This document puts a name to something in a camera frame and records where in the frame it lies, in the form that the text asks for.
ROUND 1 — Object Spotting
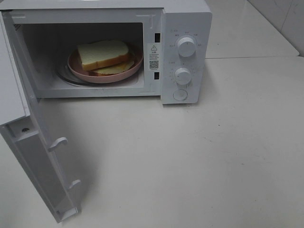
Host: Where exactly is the upper white control knob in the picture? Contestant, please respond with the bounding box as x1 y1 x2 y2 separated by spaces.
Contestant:
176 35 197 57

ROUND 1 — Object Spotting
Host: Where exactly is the white microwave door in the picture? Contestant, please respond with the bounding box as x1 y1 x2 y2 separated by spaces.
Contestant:
0 11 81 223

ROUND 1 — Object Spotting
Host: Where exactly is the glass microwave turntable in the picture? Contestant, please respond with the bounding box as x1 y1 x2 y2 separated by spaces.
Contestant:
54 64 144 87

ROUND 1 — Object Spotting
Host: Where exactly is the lower white timer knob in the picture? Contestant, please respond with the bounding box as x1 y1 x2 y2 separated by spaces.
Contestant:
173 67 192 86

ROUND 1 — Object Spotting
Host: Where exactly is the pink round plate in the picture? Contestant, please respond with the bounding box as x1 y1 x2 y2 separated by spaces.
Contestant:
67 47 144 84

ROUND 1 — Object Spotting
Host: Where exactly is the bottom bread slice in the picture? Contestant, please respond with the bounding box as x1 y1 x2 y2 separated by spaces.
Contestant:
89 60 135 76

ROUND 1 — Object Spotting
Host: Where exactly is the white warning label sticker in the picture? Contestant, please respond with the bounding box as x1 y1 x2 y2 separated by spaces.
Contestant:
147 42 161 71

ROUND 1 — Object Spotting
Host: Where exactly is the bread slice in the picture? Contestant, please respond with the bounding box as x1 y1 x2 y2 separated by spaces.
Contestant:
77 40 130 71
89 60 135 76

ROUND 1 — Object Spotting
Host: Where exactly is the round door release button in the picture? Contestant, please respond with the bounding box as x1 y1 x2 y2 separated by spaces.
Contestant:
173 89 188 101

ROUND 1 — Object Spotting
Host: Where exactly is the white microwave oven body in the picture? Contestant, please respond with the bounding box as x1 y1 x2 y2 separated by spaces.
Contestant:
0 0 212 108

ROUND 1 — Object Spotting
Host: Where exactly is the top bread slice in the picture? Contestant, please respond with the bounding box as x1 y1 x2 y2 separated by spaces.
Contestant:
77 40 130 71

